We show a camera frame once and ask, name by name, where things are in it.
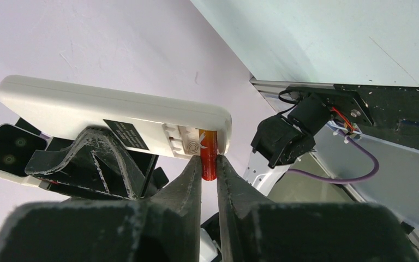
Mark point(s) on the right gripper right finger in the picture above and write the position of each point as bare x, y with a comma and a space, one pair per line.
255, 228

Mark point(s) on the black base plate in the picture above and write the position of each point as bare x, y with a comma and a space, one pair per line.
390, 113

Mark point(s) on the white red remote control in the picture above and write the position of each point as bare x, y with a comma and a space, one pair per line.
144, 123

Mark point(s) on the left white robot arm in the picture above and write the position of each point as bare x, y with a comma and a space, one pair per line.
279, 140

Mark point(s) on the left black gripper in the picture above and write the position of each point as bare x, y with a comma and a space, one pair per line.
148, 170

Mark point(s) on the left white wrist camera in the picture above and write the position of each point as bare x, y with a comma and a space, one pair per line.
17, 147

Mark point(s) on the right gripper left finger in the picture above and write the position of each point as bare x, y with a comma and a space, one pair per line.
164, 227

